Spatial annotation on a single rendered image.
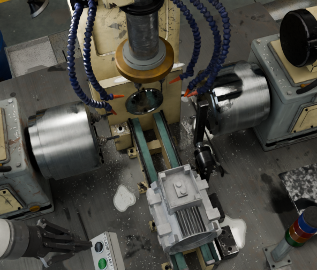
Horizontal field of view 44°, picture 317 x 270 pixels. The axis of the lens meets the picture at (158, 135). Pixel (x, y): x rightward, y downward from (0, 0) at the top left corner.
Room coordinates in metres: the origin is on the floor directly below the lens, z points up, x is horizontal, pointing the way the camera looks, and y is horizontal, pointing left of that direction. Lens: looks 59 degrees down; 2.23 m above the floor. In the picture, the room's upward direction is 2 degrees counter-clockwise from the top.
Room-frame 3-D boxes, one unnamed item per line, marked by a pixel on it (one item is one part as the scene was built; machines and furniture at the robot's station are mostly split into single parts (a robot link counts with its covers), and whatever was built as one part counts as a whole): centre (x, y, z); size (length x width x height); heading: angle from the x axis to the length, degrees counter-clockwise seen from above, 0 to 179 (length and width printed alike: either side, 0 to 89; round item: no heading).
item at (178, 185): (0.47, -0.06, 1.11); 0.12 x 0.11 x 0.07; 16
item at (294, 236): (0.34, -0.41, 1.10); 0.06 x 0.06 x 0.04
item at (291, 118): (0.94, -0.55, 0.99); 0.35 x 0.31 x 0.37; 105
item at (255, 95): (0.87, -0.30, 1.04); 0.41 x 0.25 x 0.25; 105
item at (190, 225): (0.43, -0.07, 1.02); 0.20 x 0.19 x 0.19; 16
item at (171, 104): (0.93, 0.06, 0.97); 0.30 x 0.11 x 0.34; 105
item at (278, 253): (0.34, -0.41, 1.01); 0.08 x 0.08 x 0.42; 15
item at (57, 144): (0.69, 0.37, 1.04); 0.37 x 0.25 x 0.25; 105
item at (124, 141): (0.82, 0.15, 0.86); 0.07 x 0.06 x 0.12; 105
